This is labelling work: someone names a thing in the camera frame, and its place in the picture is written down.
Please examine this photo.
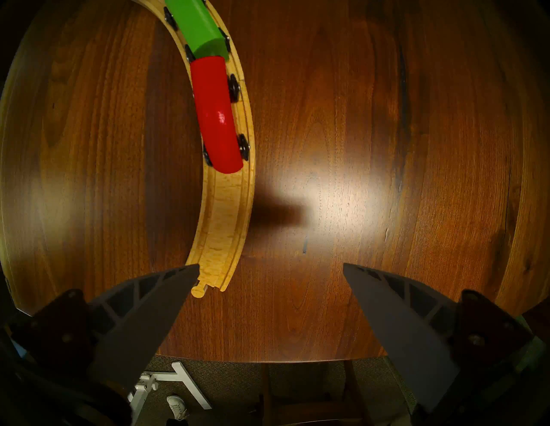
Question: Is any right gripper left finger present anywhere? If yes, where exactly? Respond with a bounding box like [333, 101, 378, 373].
[9, 264, 200, 392]

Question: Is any red toy train car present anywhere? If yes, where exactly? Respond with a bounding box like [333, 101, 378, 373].
[190, 56, 251, 175]

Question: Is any white shoe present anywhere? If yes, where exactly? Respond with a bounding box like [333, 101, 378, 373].
[167, 395, 189, 421]

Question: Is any green upholstered dining chair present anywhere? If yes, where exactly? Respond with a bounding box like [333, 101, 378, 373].
[258, 361, 366, 426]

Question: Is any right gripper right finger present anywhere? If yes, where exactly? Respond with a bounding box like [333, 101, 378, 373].
[343, 263, 535, 413]

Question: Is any green toy train car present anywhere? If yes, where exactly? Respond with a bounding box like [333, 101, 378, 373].
[163, 0, 231, 61]

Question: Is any curved wooden train track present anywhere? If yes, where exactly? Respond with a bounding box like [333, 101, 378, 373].
[186, 43, 256, 299]
[129, 0, 235, 48]

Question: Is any white metal floor frame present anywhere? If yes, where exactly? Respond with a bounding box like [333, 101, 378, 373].
[128, 362, 212, 419]

